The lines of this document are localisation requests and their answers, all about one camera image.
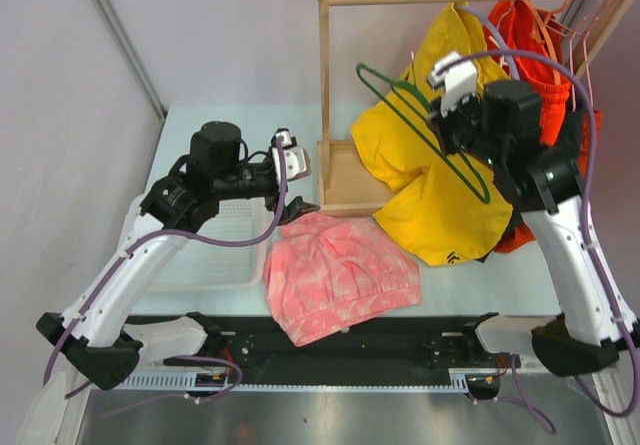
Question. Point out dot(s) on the white slotted cable duct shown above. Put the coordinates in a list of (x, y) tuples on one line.
[(211, 379)]

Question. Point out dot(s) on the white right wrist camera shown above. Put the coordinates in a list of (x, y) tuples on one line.
[(456, 81)]

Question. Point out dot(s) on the pink patterned shorts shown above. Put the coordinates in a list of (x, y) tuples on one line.
[(327, 274)]

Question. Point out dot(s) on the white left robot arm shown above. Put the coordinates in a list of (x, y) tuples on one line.
[(93, 333)]

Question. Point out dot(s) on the yellow shorts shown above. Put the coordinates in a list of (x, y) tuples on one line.
[(431, 214)]

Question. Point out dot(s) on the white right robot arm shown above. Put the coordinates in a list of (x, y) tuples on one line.
[(501, 128)]

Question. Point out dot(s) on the pink wire hanger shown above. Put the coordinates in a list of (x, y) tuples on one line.
[(582, 30)]

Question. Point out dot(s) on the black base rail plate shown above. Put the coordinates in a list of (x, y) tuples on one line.
[(386, 350)]

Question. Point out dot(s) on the white plastic basket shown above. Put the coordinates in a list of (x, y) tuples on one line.
[(199, 267)]

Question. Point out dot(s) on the orange plastic hanger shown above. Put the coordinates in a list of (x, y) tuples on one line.
[(541, 30)]

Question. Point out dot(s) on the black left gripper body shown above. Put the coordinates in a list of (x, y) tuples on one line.
[(247, 180)]

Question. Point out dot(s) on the lavender plastic hanger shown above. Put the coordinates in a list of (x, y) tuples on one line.
[(497, 37)]

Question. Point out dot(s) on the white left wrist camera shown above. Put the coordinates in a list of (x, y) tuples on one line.
[(291, 161)]

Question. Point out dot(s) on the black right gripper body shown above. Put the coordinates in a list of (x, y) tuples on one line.
[(460, 130)]

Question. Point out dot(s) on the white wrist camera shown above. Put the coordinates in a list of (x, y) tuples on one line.
[(291, 161), (456, 81)]

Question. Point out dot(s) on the green wire hanger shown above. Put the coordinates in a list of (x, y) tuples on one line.
[(409, 95)]

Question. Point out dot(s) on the black and orange shorts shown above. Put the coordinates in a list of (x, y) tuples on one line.
[(573, 136)]

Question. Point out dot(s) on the wooden clothes rack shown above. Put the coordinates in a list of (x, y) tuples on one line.
[(345, 187)]

